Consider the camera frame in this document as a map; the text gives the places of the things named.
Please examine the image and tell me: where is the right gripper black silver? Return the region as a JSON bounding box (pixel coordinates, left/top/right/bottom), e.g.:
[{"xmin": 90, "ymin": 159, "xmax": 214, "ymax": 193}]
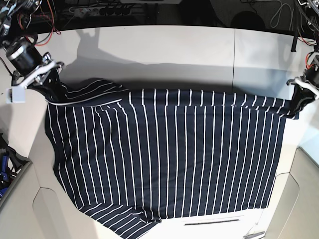
[{"xmin": 6, "ymin": 41, "xmax": 64, "ymax": 102}]

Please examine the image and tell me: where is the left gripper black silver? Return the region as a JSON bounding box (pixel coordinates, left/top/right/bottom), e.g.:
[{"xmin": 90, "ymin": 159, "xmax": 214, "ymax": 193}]
[{"xmin": 288, "ymin": 52, "xmax": 319, "ymax": 114}]

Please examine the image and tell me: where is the navy white striped T-shirt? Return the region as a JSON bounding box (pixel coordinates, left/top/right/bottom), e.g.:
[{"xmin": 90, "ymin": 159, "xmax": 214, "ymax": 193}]
[{"xmin": 45, "ymin": 79, "xmax": 299, "ymax": 239}]

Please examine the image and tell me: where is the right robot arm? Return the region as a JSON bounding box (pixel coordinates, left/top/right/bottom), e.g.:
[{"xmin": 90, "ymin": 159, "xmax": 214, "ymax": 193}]
[{"xmin": 0, "ymin": 0, "xmax": 66, "ymax": 104}]

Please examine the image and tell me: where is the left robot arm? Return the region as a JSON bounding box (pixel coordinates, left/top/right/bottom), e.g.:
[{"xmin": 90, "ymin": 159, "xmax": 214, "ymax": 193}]
[{"xmin": 287, "ymin": 0, "xmax": 319, "ymax": 114}]

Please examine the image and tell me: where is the white power strip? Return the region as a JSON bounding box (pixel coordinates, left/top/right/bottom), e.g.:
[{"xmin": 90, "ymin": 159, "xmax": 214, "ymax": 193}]
[{"xmin": 68, "ymin": 5, "xmax": 132, "ymax": 18}]

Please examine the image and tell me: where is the metal clip at table edge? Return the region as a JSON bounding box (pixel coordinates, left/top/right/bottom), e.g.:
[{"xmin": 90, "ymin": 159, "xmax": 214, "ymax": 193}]
[{"xmin": 243, "ymin": 223, "xmax": 266, "ymax": 239}]

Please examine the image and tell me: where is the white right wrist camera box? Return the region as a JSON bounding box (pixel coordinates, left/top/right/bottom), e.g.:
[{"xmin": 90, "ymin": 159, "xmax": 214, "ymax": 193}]
[{"xmin": 5, "ymin": 86, "xmax": 25, "ymax": 104}]

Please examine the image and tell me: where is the grey looped cable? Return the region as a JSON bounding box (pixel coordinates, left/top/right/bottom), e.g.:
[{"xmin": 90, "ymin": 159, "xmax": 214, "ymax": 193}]
[{"xmin": 270, "ymin": 0, "xmax": 304, "ymax": 32}]

